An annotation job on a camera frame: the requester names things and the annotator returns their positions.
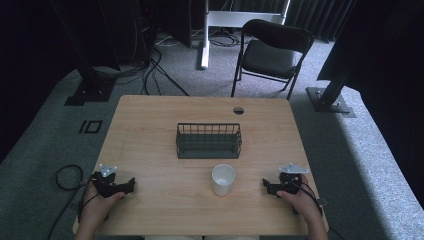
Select dark pleated curtain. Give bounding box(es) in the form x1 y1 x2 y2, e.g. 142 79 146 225
206 0 355 42

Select bundle of black floor cables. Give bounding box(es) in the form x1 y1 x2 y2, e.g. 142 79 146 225
92 29 191 98

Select right hand-held gripper cable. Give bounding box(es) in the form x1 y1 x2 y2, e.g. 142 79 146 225
289 179 348 240

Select black side curtain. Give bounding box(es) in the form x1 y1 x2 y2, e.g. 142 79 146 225
0 0 83 165
316 0 424 209

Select black metal stand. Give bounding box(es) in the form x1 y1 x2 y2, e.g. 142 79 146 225
305 0 357 119
49 0 118 107

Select hand-held gripper cable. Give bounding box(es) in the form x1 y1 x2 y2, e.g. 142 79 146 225
289 179 348 240
46 164 101 240

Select person's left hand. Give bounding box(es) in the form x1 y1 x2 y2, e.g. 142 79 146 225
81 190 126 232

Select white metal desk frame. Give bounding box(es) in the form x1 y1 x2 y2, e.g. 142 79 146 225
199 0 292 70

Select white cup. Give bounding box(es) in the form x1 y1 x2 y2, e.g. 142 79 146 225
211 163 236 197

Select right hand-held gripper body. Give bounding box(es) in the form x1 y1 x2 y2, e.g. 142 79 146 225
275 162 311 196

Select black wire basket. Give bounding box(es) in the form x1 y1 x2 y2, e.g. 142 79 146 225
175 122 243 160

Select black folding chair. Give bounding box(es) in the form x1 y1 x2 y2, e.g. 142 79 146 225
230 18 315 101

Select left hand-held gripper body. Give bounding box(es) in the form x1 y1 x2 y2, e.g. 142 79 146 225
91 163 127 199

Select cables under white frame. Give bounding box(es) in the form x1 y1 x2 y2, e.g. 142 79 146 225
191 26 242 48

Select left hand-held gripper cable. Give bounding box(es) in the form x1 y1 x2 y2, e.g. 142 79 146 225
46 164 101 240

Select person's right hand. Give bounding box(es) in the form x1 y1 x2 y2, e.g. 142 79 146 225
275 175 324 225

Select black cabinet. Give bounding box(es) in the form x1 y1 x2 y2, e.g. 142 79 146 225
141 0 193 50

